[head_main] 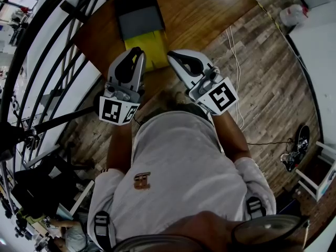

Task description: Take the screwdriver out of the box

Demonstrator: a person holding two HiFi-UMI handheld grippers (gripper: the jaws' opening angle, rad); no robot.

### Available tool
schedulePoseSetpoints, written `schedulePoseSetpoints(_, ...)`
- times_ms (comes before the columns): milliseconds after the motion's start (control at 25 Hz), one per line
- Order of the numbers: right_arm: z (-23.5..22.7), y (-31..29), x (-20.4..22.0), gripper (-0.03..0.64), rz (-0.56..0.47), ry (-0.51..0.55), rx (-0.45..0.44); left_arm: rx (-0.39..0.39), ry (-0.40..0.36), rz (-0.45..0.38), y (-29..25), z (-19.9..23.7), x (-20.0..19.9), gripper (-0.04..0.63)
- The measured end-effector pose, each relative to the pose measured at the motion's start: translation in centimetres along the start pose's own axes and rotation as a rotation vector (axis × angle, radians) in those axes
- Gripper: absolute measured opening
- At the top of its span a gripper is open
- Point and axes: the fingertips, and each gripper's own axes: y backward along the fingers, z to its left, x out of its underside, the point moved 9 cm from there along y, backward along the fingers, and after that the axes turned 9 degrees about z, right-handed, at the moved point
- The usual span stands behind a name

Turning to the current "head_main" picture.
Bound black sneaker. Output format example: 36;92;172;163
296;124;311;155
279;151;303;173

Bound person's dark shorts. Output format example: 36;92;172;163
143;102;214;126

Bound white table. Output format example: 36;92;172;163
285;6;336;152

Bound person's face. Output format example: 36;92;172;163
162;210;237;252

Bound white frame stool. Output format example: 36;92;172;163
295;140;336;202

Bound dark blue bag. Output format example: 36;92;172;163
277;197;300;215

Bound dark grey box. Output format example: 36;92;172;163
113;0;172;74

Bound person's left forearm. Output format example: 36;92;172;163
106;121;134;173

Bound person's right forearm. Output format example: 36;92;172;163
213;111;252;163

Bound person's eyeglasses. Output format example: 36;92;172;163
112;213;311;252

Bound person's feet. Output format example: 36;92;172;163
161;90;190;106

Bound black stair railing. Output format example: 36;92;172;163
0;0;117;168

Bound thin black cable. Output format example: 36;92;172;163
246;138;294;147

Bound white plastic jug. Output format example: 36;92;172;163
279;4;308;27

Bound person's white t-shirt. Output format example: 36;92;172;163
86;110;277;251

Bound white cables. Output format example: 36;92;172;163
225;26;245;129

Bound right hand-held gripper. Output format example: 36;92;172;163
166;49;240;116

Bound black shoulder strap buckle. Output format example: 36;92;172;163
93;210;113;252
246;196;268;220

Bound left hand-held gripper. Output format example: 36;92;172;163
99;46;146;127

